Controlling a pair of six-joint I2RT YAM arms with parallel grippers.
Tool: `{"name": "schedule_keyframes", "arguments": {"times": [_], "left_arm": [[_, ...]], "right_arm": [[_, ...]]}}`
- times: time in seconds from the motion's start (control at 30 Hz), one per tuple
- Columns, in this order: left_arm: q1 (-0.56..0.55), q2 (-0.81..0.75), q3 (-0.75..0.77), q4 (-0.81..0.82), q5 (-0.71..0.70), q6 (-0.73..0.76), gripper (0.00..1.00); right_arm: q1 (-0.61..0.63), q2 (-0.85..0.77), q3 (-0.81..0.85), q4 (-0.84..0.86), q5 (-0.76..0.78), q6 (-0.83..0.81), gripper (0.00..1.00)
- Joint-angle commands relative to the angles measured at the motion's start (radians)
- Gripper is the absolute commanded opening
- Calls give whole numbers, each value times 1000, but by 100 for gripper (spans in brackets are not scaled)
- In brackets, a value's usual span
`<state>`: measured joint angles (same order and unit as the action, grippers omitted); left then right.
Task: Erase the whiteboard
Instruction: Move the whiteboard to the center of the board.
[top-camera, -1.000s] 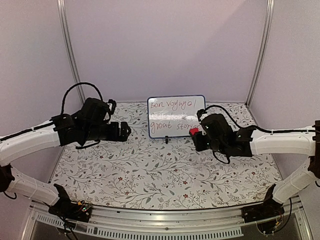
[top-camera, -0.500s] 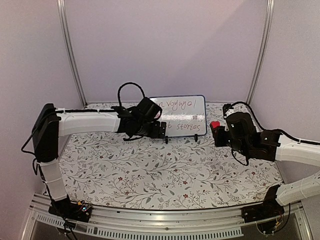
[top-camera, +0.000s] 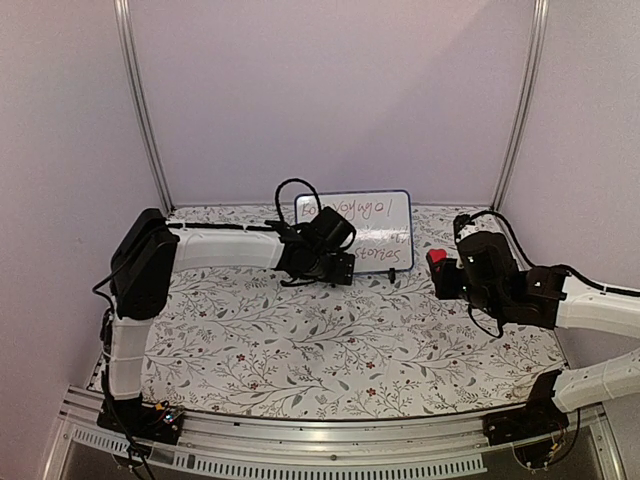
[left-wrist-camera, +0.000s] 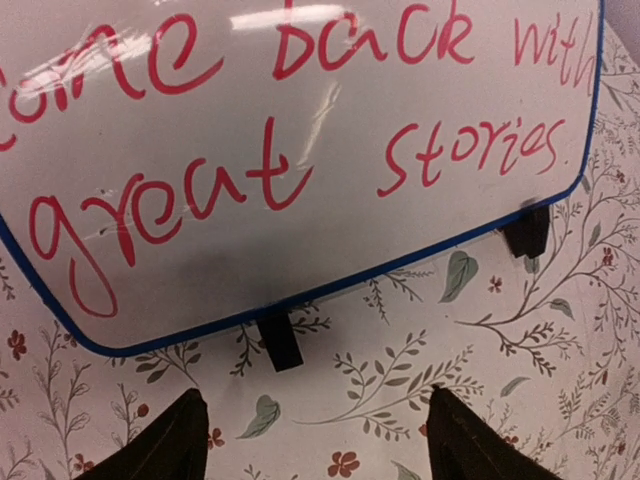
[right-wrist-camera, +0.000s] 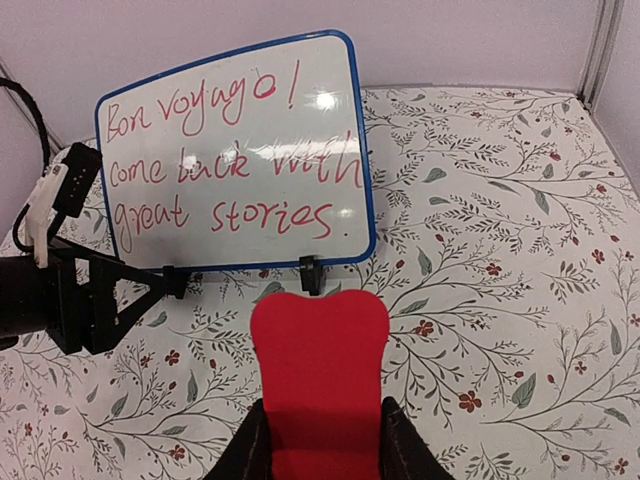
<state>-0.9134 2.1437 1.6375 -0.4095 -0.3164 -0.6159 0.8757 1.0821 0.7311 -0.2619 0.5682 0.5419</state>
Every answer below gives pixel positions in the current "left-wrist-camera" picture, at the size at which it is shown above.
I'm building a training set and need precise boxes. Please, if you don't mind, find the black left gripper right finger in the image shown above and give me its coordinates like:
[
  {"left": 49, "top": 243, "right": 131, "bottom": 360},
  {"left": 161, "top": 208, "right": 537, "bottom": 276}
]
[{"left": 426, "top": 387, "right": 538, "bottom": 479}]

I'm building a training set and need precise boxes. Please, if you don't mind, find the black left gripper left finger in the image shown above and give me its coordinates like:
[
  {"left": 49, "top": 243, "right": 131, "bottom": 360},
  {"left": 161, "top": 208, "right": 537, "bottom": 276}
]
[{"left": 80, "top": 388, "right": 209, "bottom": 480}]

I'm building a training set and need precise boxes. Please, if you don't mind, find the blue framed whiteboard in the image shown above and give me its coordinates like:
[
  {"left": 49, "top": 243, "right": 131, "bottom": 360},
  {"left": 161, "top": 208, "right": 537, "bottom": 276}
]
[{"left": 1, "top": 1, "right": 604, "bottom": 356}]

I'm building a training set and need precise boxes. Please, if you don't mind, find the floral patterned table mat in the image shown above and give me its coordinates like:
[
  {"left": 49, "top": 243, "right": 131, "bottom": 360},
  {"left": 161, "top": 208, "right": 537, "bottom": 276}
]
[{"left": 1, "top": 27, "right": 639, "bottom": 479}]

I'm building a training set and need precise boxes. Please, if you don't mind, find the wire whiteboard stand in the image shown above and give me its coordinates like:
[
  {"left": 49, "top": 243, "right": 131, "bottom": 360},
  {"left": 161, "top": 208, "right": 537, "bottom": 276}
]
[{"left": 256, "top": 203, "right": 551, "bottom": 372}]

